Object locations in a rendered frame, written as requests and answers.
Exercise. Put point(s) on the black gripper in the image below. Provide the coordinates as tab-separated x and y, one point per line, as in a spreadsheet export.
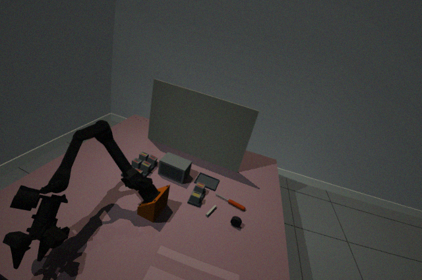
19	242

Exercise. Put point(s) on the orange-handled screwdriver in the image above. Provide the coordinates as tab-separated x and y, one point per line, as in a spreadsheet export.
235	204

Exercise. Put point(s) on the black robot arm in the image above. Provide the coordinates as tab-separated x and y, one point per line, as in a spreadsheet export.
28	198

